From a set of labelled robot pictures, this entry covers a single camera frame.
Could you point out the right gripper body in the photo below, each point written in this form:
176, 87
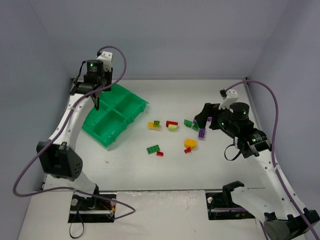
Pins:
213, 116

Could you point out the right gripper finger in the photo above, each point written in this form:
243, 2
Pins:
213, 124
201, 120

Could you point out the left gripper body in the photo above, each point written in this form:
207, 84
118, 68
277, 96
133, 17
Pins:
96, 100

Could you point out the green compartment tray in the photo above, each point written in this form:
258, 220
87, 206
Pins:
117, 109

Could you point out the yellow oval lego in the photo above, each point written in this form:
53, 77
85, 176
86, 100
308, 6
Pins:
190, 143

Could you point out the small red lego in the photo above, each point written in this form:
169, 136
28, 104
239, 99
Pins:
159, 153
187, 150

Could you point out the small olive green lego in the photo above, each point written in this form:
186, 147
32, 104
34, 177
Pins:
156, 123

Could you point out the green lego brick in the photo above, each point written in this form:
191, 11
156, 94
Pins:
153, 149

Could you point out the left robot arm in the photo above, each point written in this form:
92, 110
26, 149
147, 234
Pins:
58, 155

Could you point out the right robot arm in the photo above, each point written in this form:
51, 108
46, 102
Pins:
283, 216

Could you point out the green square lego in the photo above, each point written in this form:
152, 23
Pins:
195, 127

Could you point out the purple rectangular lego brick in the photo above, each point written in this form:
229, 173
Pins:
201, 133

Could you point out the green curved lego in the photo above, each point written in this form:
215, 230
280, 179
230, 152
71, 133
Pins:
188, 123

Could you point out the lime half round lego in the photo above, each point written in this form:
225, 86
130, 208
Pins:
172, 127

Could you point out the red lego brick centre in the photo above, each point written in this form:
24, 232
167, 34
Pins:
168, 122

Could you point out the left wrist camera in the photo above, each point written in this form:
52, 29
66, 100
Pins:
107, 59

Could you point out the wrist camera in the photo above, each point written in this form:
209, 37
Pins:
107, 59
229, 97

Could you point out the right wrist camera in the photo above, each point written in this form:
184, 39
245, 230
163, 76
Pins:
229, 97

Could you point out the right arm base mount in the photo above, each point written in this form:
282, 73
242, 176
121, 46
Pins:
219, 210

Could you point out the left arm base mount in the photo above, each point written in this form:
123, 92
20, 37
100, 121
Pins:
86, 210

